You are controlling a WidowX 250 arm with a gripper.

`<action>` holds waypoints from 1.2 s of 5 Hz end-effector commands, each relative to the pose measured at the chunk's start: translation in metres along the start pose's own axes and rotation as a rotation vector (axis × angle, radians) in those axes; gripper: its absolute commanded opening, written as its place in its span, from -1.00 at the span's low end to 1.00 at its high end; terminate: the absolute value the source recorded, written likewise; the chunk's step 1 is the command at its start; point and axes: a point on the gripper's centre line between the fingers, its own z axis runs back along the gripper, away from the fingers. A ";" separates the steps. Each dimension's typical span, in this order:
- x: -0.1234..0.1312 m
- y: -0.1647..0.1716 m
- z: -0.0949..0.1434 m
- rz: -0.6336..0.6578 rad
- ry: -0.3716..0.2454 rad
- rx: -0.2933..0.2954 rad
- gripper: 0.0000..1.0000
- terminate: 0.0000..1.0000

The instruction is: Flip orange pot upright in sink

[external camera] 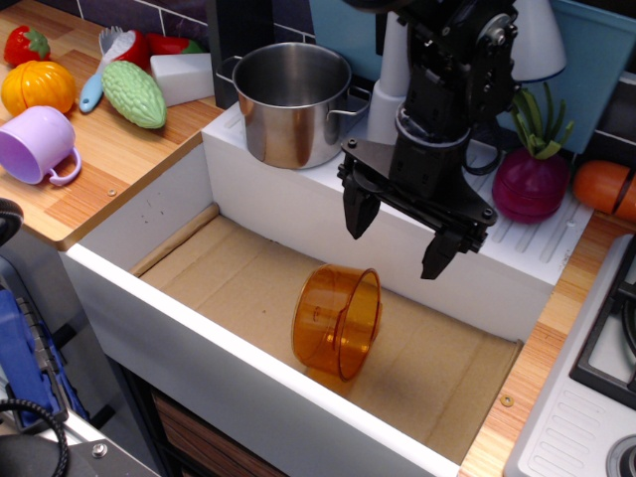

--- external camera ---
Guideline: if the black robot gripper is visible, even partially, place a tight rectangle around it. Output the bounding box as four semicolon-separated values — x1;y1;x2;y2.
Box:
338;104;497;279

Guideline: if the orange transparent plastic pot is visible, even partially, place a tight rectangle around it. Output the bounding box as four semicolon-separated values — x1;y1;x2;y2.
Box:
292;264;383;382

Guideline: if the stainless steel pot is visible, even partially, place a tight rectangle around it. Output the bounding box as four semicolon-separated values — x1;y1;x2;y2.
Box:
217;42;372;170

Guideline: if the white toy sink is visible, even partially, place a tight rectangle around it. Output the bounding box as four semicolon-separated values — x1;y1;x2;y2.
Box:
61;107;592;476

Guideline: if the purple toy beet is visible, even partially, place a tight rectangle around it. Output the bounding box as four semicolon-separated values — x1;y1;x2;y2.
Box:
492;81;574;225

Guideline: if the orange toy carrot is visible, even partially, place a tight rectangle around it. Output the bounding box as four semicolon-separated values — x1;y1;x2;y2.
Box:
572;160;635;223

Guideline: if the white toy faucet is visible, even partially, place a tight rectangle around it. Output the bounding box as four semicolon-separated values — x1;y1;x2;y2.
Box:
368;1;567;144

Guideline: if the toy stove top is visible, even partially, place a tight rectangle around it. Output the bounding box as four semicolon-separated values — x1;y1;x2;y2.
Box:
504;235;635;477

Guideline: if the white rectangular block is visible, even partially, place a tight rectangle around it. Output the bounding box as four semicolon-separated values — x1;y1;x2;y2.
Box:
150;53;215;107

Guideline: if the light blue plastic board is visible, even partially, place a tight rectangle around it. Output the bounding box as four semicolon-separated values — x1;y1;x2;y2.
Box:
310;1;635;153

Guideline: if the green toy bitter gourd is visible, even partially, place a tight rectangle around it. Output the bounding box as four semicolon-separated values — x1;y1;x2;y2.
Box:
101;61;167;129

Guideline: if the red toy chili pepper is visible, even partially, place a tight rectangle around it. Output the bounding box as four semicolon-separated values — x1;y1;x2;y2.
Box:
145;33;206;56

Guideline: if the blue white toy spork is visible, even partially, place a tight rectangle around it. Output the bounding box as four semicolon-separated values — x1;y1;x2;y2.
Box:
79;27;135;113

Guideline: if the purple plastic cup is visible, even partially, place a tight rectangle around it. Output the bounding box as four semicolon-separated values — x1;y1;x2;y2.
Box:
1;105;82;186

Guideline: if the orange toy pumpkin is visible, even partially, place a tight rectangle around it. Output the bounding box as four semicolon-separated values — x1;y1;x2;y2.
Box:
1;61;77;116

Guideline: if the blue plastic box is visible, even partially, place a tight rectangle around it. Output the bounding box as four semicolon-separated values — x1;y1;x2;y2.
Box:
1;289;89;421

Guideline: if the red toy strawberry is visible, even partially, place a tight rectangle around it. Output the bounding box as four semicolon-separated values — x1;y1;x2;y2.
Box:
3;25;51;67

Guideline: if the black braided cable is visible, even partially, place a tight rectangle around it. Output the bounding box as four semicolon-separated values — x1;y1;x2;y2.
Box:
0;397;71;477

